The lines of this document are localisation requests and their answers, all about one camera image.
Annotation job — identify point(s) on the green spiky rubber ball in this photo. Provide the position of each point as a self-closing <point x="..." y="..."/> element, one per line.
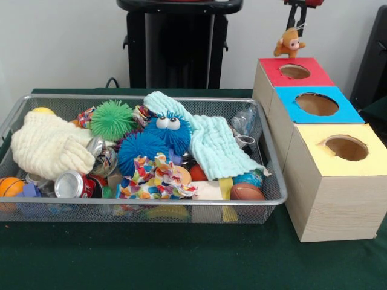
<point x="113" y="121"/>

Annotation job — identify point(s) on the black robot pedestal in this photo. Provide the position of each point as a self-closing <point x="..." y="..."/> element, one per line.
<point x="181" y="45"/>

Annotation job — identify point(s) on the cream quilted cloth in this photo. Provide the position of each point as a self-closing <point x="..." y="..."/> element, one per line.
<point x="45" y="145"/>

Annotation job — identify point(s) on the orange toy basketball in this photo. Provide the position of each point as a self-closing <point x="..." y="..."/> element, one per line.
<point x="10" y="187"/>

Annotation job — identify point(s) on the blue spiky rubber ball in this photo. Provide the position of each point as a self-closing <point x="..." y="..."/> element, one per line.
<point x="139" y="151"/>

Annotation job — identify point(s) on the black upright panel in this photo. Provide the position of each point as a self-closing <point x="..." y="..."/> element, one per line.
<point x="375" y="60"/>

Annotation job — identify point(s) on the dark green table cloth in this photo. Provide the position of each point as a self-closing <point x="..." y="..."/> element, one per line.
<point x="181" y="256"/>

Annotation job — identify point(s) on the wooden box with three holes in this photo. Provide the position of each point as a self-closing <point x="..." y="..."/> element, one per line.
<point x="338" y="205"/>

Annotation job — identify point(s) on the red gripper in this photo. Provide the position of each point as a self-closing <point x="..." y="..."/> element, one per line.
<point x="314" y="2"/>

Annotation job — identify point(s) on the yellow ball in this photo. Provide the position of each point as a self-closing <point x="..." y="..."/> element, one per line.
<point x="43" y="110"/>

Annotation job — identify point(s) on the orange monkey plush toy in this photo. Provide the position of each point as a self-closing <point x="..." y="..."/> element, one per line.
<point x="288" y="43"/>

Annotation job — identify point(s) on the blue spiky ball with eyes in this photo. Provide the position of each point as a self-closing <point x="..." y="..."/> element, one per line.
<point x="169" y="137"/>

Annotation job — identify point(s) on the red soda can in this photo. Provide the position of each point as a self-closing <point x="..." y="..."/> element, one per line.
<point x="69" y="184"/>

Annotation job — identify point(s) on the brown toy football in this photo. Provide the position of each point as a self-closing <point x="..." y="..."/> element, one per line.
<point x="246" y="191"/>

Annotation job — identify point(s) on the light blue quilted cloth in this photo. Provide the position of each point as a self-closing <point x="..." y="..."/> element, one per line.
<point x="217" y="145"/>

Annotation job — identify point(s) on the colourful patterned cloth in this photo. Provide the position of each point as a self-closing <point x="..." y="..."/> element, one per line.
<point x="151" y="181"/>

